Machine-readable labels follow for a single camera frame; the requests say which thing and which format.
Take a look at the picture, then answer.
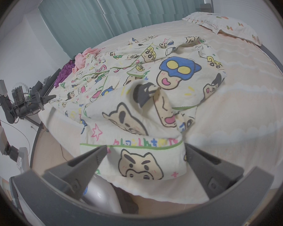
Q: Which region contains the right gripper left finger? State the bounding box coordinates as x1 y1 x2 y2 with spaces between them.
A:
44 145 108 201

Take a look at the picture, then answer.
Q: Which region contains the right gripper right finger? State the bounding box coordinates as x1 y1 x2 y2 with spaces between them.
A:
185 143 244 199

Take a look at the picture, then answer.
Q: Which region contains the white printed pyjama top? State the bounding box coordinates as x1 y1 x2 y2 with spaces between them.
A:
50 33 227 202

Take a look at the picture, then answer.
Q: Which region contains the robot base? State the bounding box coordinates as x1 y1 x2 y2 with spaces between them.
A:
16 147 123 215

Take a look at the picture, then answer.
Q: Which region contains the bed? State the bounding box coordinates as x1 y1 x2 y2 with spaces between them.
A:
30 0 283 211

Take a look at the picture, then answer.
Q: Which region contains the purple garment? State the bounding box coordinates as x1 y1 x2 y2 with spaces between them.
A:
54 60 76 89

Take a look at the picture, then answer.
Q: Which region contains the pink garment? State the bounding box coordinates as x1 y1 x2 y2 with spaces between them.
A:
72 47 106 73

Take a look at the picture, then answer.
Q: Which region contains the blue-green curtain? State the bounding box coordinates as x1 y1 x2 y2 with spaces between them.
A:
88 0 204 36
38 0 116 58

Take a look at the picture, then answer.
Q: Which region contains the white printed pillow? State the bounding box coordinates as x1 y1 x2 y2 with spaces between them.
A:
182 11 262 46

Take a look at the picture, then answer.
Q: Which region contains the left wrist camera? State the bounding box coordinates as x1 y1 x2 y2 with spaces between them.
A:
12 86 23 103

